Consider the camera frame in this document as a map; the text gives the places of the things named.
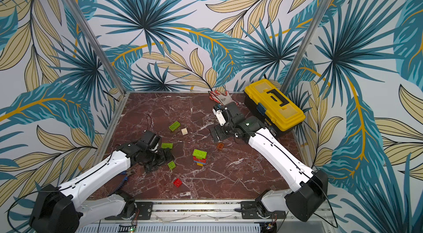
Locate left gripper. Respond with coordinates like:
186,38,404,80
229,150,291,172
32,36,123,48
143,147,175,175

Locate light green square brick front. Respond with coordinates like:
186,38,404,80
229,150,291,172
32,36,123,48
167,161,176,170

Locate small red brick front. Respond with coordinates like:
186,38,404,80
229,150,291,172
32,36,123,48
173,179,182,188

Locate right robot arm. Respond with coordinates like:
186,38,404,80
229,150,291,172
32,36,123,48
209,116,328,222

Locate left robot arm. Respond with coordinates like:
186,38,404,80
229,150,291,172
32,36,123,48
29,143,175,233

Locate light green long brick left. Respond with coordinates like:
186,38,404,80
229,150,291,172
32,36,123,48
161,143,174,149

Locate light green long brick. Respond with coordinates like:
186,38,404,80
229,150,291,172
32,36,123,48
161,143,174,149
169,121,181,132

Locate red white work glove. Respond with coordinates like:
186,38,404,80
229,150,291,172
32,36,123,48
209,90,237,105

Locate light green long brick far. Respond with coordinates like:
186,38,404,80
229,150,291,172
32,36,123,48
169,121,181,132

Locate cream square brick large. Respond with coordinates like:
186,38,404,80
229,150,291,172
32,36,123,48
181,128,188,136

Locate yellow black toolbox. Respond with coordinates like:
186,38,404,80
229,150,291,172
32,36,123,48
244,79,306,137

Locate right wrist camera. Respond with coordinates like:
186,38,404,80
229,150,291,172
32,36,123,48
213,104,232,127

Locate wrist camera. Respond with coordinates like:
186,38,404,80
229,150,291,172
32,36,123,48
213,104,232,127
137,130,161,152

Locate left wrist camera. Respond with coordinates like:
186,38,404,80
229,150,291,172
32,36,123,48
137,130,161,152

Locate blue handled pliers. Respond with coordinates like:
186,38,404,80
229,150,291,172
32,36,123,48
109,170,135,196

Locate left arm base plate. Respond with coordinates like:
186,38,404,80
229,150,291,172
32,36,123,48
105,202,153,222

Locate aluminium front rail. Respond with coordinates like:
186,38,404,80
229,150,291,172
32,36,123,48
52,199,338,233

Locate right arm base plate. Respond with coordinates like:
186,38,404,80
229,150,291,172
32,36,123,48
240,201,286,219

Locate right aluminium post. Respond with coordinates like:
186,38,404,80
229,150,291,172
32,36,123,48
280,0,331,94

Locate aluminium post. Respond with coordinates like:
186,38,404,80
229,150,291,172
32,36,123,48
280,0,331,94
63,0,126,95

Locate left aluminium post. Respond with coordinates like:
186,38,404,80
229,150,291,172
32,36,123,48
63,0,126,95

